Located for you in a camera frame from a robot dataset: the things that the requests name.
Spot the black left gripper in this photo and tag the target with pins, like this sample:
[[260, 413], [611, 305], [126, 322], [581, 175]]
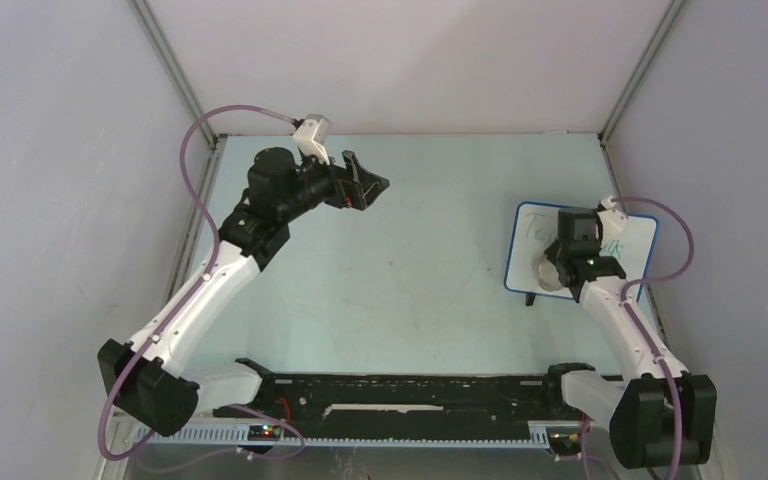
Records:
[[375, 185]]

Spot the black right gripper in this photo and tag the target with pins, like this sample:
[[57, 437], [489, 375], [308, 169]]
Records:
[[552, 251]]

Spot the grey eraser sponge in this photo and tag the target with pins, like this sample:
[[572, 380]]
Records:
[[547, 275]]

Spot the blue framed small whiteboard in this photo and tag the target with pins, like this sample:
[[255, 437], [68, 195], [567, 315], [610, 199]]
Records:
[[535, 228]]

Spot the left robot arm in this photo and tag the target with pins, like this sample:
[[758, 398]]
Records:
[[147, 376]]

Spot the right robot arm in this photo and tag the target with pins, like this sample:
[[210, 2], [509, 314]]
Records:
[[663, 415]]

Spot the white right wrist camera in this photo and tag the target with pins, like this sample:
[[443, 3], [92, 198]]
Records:
[[611, 219]]

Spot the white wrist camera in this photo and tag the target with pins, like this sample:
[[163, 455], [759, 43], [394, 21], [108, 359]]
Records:
[[310, 137], [611, 219]]

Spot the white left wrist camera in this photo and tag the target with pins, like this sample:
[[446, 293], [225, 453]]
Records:
[[310, 137]]

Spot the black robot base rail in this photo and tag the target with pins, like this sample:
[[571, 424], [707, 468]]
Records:
[[415, 408]]

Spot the left aluminium frame post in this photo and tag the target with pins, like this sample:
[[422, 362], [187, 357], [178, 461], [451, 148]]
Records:
[[159, 42]]

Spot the aluminium frame post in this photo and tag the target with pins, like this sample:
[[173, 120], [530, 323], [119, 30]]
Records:
[[659, 37], [159, 42]]

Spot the right aluminium frame post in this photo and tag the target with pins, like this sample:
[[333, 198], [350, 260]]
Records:
[[659, 37]]

